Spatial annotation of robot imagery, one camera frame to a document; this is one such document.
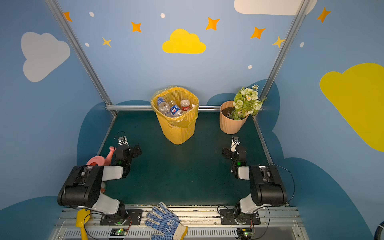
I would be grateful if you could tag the right aluminium frame post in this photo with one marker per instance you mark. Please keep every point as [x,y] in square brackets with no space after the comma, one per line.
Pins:
[291,34]

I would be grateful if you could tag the blue dotted work glove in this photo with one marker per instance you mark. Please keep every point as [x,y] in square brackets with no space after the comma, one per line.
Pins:
[166,222]

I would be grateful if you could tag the yellow plastic bin liner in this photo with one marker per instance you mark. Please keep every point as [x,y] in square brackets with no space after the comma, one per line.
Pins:
[174,95]

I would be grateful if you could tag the right green circuit board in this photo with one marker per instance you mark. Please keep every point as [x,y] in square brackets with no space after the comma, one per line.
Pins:
[244,234]

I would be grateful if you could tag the left green circuit board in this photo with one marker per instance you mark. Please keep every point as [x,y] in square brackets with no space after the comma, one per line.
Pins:
[119,232]

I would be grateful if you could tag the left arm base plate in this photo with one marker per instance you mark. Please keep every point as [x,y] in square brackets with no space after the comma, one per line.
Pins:
[133,218]

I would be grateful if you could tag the aluminium frame post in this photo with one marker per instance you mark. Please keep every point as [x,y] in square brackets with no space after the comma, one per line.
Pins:
[291,34]
[59,15]

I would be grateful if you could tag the yellow toy shovel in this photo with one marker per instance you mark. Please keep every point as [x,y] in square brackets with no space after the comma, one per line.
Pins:
[83,216]

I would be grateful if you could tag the Pepsi bottle blue label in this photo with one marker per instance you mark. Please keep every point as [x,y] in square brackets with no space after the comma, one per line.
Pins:
[176,111]

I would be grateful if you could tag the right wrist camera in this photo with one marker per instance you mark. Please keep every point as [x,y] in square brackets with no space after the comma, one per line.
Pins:
[235,142]

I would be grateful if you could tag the pink ribbed flower pot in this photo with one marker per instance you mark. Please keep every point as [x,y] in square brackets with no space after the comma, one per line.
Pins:
[227,125]

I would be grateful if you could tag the pink watering can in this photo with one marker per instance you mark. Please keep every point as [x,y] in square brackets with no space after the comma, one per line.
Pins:
[101,161]

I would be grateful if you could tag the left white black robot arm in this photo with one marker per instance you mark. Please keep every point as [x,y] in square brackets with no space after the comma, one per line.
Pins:
[83,188]

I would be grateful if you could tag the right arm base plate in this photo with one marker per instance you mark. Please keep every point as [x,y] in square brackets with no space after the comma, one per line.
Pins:
[234,217]

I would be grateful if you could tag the red label water bottle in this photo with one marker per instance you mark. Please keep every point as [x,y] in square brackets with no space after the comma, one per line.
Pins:
[185,105]

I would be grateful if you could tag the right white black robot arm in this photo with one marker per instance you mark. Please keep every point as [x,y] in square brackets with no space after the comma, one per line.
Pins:
[266,187]

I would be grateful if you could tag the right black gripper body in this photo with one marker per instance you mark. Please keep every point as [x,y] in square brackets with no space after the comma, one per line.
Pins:
[227,152]

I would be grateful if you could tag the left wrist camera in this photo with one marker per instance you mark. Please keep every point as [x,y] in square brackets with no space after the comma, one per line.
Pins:
[123,141]

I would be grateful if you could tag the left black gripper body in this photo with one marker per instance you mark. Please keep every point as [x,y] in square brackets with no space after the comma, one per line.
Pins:
[133,151]

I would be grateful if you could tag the rear aluminium frame rail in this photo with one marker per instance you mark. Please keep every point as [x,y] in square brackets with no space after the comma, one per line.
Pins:
[149,108]

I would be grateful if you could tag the yellow ribbed waste bin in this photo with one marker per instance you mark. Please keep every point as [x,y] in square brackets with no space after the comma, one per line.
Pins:
[178,135]

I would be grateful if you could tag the green circuit board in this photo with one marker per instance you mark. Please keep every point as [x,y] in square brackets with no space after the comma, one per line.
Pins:
[119,232]
[244,234]

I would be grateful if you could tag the left aluminium frame post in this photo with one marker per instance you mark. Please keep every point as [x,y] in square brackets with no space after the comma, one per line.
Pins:
[59,15]

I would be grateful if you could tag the green white artificial flowers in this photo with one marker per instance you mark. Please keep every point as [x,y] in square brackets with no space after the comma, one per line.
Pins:
[247,102]

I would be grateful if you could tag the blue label bottle front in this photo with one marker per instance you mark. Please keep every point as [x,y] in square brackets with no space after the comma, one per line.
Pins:
[163,106]

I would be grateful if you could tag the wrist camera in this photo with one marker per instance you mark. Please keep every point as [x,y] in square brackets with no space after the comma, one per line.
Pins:
[235,142]
[123,141]

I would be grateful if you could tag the front aluminium rail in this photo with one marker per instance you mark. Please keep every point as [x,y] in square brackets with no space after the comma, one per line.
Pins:
[203,222]

